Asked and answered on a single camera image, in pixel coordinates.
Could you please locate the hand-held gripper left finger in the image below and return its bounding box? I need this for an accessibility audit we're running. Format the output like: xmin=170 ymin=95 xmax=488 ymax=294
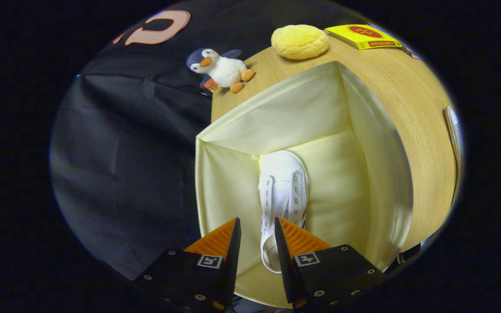
xmin=133 ymin=217 xmax=242 ymax=311

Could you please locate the yellow book with red label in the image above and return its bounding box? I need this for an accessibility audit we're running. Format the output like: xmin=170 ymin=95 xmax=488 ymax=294
xmin=324 ymin=24 xmax=403 ymax=50

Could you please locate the penguin plush toy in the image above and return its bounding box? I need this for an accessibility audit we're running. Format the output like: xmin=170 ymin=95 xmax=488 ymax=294
xmin=186 ymin=48 xmax=256 ymax=94

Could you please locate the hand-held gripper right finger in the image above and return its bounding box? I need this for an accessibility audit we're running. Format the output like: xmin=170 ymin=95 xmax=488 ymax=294
xmin=274 ymin=216 xmax=386 ymax=310

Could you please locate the white shoe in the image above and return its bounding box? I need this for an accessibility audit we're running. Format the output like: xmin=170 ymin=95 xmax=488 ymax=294
xmin=445 ymin=107 xmax=465 ymax=205
xmin=258 ymin=150 xmax=311 ymax=273

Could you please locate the black backdrop cloth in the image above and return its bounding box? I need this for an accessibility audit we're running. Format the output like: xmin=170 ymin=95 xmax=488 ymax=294
xmin=50 ymin=0 xmax=364 ymax=281

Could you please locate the yellow round plush bun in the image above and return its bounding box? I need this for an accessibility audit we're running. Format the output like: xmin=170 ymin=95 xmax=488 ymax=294
xmin=271 ymin=24 xmax=330 ymax=60

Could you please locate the cream fabric storage box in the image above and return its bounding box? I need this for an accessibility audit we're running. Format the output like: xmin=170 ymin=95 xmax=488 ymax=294
xmin=195 ymin=61 xmax=414 ymax=308

